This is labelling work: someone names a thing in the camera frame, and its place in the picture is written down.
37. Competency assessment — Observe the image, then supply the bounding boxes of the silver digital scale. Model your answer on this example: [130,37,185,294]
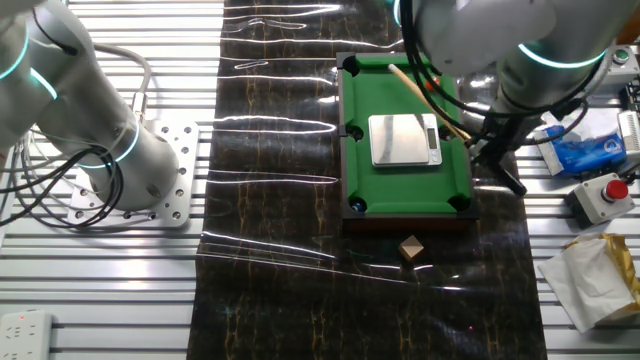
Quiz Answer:
[368,113,444,168]

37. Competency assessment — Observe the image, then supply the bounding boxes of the wooden pool cue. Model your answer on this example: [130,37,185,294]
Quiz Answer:
[387,62,528,197]

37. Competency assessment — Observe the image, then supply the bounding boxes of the green mini pool table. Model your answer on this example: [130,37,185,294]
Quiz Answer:
[335,51,481,232]

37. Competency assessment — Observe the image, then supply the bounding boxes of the brown cardboard box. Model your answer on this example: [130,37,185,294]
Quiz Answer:
[615,17,640,47]

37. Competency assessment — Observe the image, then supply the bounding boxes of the black marble pattern mat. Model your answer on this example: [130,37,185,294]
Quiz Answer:
[185,0,549,360]

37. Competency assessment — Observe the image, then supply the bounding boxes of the white power strip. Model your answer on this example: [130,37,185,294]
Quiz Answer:
[0,309,54,360]

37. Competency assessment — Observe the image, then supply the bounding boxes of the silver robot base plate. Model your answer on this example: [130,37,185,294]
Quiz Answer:
[67,119,200,230]

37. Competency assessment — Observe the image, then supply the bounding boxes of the red emergency stop box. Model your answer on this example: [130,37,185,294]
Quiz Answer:
[564,172,637,230]

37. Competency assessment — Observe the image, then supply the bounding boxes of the thick grey robot cable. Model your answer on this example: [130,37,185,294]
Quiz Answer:
[92,42,153,124]

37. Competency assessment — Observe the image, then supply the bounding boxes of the black gripper cable bundle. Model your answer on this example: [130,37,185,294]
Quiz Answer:
[397,0,591,147]

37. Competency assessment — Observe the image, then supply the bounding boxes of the silver ribbed handheld device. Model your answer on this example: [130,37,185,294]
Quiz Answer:
[617,110,640,166]

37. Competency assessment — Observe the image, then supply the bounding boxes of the gold white crumpled paper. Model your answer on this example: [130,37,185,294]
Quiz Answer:
[537,232,640,334]

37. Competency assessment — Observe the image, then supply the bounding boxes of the black base cable loops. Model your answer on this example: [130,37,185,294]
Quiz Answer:
[0,144,125,229]

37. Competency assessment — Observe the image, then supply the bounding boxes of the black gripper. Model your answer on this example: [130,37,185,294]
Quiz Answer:
[470,113,541,174]

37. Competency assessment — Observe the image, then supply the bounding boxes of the blue tissue pack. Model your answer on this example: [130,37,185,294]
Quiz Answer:
[532,108,629,177]

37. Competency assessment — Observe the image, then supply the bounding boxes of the small wooden cube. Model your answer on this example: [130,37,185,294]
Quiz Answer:
[398,235,425,263]

